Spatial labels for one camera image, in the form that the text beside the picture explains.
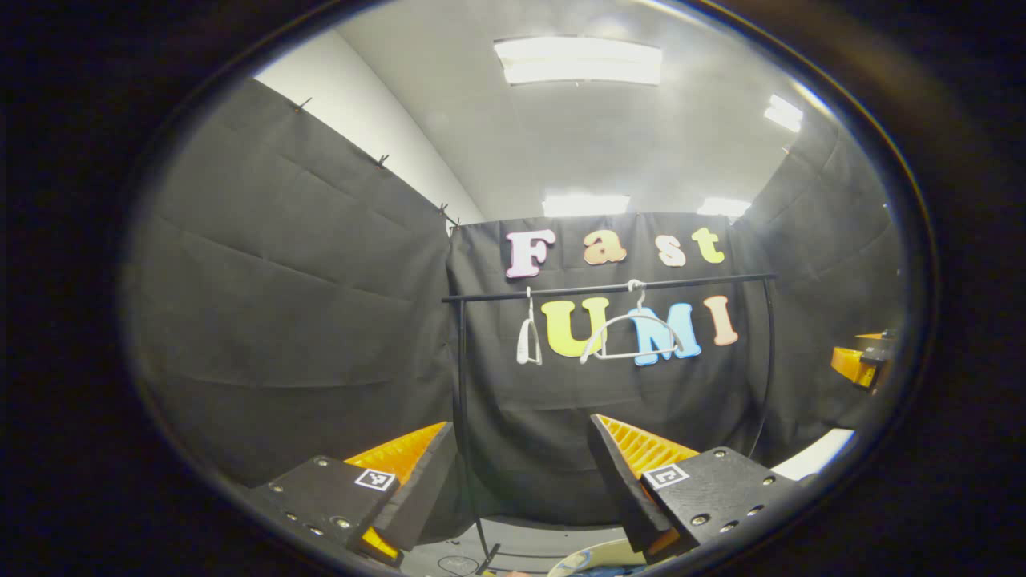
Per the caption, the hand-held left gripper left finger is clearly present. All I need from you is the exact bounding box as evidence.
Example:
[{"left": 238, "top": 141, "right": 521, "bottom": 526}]
[{"left": 244, "top": 421, "right": 456, "bottom": 568}]

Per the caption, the black metal clothes rack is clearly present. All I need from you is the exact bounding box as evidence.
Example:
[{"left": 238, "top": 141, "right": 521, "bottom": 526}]
[{"left": 441, "top": 272, "right": 780, "bottom": 575}]

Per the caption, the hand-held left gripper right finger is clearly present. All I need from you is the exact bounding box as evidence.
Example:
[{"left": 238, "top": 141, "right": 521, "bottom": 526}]
[{"left": 588, "top": 413, "right": 805, "bottom": 563}]

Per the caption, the black backdrop cloth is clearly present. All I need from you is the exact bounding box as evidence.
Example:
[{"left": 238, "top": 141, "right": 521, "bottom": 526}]
[{"left": 120, "top": 76, "right": 907, "bottom": 522}]

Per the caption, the white plastic hanger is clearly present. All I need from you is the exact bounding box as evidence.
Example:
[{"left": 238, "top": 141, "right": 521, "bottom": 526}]
[
  {"left": 515, "top": 288, "right": 543, "bottom": 367},
  {"left": 579, "top": 279, "right": 686, "bottom": 365}
]

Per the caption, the large ceiling light panel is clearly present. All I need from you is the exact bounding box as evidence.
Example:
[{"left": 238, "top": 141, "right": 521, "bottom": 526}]
[{"left": 493, "top": 36, "right": 664, "bottom": 87}]

